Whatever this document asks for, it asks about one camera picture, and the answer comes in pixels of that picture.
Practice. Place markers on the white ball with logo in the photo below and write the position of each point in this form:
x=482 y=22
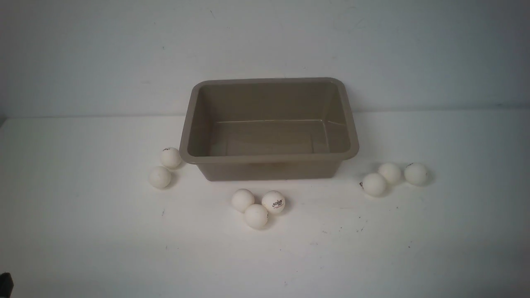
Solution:
x=274 y=201

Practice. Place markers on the taupe plastic bin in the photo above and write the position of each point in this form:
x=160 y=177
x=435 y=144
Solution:
x=269 y=129

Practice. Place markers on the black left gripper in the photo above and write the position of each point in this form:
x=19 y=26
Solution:
x=6 y=285

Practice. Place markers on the white ball front bottom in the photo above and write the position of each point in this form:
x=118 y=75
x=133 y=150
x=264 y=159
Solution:
x=256 y=216

